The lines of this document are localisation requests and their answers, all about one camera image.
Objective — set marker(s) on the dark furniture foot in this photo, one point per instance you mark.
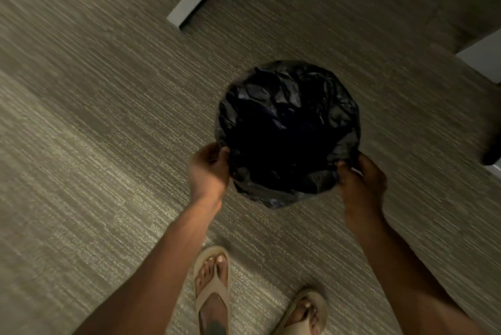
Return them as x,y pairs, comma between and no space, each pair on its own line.
492,152

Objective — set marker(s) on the grey furniture panel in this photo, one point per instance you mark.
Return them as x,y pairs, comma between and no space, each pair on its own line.
479,55

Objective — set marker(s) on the person's left hand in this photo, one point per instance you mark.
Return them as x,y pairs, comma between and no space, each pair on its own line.
206,176

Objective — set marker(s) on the person's right foot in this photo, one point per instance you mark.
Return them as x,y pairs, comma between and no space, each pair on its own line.
303,317

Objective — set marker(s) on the person's left foot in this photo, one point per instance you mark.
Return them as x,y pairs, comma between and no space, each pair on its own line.
213,291

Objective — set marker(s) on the person's right forearm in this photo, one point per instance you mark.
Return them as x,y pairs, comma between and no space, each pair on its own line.
407,284

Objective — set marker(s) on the black trash bag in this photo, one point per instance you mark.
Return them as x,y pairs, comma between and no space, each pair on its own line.
287,131

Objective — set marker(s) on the person's right thumb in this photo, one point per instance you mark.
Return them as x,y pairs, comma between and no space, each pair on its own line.
344,178

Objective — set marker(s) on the person's right hand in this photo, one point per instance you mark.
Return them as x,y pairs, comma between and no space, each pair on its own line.
362,190

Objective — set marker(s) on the person's left thumb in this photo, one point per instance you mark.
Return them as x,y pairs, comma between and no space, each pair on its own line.
224,160

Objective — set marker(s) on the person's left forearm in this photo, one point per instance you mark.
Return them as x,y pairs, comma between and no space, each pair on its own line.
156,280

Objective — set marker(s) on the person's foot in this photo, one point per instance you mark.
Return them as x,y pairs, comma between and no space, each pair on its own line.
303,317
213,291

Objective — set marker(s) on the beige sandal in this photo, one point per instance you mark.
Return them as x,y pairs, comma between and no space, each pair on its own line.
212,291
305,313

